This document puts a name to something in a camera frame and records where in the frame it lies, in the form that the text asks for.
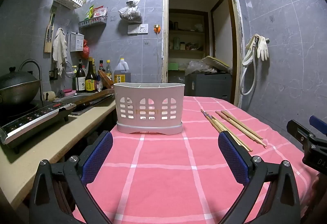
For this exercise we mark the steel wool scrubber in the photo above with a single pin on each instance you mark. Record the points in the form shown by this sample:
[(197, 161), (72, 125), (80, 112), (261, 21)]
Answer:
[(60, 93)]

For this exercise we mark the white hanging towel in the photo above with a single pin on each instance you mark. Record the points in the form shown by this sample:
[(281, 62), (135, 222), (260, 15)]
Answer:
[(60, 47)]

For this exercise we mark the white wall switch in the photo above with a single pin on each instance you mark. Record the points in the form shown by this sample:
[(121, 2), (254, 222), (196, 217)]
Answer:
[(132, 29)]

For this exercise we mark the grey wall shelf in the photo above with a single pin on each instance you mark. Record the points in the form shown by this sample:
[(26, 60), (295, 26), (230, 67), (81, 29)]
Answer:
[(92, 22)]

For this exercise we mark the flattened cardboard box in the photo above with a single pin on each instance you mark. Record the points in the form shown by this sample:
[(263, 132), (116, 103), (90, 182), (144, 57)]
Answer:
[(217, 63)]

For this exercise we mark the steel sink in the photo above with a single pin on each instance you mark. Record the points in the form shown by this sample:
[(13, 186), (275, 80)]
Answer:
[(76, 98)]

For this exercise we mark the brown food package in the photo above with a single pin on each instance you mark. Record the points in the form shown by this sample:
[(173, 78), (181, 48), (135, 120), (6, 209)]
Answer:
[(106, 79)]

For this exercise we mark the dark bottle yellow label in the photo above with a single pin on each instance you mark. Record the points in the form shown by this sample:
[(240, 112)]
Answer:
[(90, 78)]

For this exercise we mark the white wall outlet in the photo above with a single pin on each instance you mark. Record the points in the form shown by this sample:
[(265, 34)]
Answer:
[(143, 29)]

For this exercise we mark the pink plaid tablecloth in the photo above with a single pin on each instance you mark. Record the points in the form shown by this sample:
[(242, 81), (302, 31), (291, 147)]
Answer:
[(163, 162)]

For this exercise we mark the wooden knife rack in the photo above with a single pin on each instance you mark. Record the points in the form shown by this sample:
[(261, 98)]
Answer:
[(48, 40)]

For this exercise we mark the clear hanging plastic bag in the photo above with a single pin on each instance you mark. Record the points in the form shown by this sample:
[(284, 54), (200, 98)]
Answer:
[(130, 12)]

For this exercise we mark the white rubber glove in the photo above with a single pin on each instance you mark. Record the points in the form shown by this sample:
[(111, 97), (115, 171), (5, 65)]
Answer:
[(263, 47), (251, 41)]

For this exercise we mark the dark glass sauce bottle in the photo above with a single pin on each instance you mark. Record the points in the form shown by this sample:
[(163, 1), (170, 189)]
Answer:
[(101, 67)]

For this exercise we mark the black wok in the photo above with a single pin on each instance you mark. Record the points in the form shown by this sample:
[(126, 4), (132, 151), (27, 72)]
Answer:
[(18, 93)]

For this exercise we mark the yellow sponge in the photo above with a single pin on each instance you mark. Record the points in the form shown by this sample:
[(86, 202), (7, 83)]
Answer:
[(51, 96)]

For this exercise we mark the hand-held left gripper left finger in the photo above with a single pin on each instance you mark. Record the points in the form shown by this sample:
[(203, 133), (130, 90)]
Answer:
[(98, 157)]

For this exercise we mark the crumpled clear plastic wrap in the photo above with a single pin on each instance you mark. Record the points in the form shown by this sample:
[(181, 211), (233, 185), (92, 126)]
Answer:
[(196, 67)]

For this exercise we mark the white plastic utensil holder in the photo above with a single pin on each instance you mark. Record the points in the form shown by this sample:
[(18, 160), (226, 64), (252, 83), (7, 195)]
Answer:
[(148, 96)]

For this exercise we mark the clear plastic strainer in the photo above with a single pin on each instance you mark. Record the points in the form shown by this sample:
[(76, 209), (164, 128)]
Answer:
[(69, 69)]

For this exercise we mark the grey curved faucet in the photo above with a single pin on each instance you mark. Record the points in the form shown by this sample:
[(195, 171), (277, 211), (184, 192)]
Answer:
[(30, 61)]

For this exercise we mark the white perforated wall holder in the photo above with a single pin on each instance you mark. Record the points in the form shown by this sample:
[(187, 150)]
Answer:
[(76, 41)]

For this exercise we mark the large dark oil jug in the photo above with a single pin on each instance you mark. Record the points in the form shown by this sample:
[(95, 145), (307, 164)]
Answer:
[(122, 73)]

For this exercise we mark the brown wooden board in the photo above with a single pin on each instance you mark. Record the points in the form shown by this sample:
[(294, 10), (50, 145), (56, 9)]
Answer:
[(97, 97)]

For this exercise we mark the black wok lid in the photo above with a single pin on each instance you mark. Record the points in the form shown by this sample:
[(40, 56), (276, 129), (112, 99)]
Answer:
[(15, 77)]

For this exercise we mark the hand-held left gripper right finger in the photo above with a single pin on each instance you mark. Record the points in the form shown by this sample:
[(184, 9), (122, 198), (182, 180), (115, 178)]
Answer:
[(232, 157)]

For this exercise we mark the wooden door frame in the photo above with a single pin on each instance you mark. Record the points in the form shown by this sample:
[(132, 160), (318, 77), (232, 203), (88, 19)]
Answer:
[(164, 35)]

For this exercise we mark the green box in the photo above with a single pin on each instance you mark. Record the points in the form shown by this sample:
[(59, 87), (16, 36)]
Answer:
[(173, 66)]

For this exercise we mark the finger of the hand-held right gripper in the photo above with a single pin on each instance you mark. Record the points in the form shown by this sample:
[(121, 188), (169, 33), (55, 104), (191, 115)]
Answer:
[(319, 124), (300, 132)]

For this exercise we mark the black cabinet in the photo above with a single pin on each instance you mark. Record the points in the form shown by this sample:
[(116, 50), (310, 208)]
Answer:
[(209, 86)]

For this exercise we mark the wooden storage shelf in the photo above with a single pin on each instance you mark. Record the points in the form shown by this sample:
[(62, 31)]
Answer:
[(186, 32)]

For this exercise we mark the red plastic bag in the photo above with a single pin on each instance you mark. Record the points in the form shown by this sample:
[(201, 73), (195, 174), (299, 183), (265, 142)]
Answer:
[(85, 50)]

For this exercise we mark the yellow-capped glass bottle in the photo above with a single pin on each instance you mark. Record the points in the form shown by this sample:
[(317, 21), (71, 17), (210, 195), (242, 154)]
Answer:
[(109, 69)]

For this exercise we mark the pink sponge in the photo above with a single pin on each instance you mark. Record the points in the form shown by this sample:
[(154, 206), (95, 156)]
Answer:
[(69, 90)]

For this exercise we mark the black induction cooker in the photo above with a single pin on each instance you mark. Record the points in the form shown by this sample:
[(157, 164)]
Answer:
[(33, 119)]

